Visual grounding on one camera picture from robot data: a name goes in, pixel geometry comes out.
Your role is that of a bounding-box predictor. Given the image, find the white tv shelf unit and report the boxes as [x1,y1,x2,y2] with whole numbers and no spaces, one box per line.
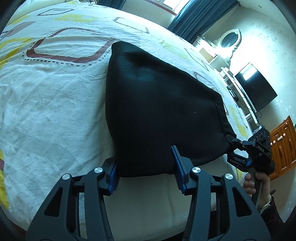
[220,67,260,132]

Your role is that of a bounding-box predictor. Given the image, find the person's right hand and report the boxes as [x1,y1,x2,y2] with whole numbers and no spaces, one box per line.
[242,172,271,210]

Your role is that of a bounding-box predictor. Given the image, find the white oval vanity mirror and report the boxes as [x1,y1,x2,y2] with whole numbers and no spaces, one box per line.
[217,29,242,59]

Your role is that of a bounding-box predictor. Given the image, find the black flat television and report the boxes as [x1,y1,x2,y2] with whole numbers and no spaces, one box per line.
[235,63,278,112]

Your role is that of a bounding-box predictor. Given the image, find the white vanity dresser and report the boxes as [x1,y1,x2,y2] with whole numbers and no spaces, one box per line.
[193,36,229,71]

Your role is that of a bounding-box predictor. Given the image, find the wooden cabinet with knobs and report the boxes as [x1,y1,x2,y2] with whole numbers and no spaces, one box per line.
[269,116,295,180]

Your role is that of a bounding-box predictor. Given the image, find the black pants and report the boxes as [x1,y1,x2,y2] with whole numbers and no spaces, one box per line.
[105,41,235,178]

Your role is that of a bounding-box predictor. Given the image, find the patterned white bed sheet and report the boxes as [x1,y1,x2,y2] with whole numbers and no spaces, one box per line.
[1,1,252,230]

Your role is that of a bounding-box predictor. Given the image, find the blue right window curtain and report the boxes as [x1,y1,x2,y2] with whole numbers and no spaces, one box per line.
[168,0,239,44]

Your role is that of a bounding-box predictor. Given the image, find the window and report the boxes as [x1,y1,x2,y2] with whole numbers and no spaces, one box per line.
[145,0,189,16]

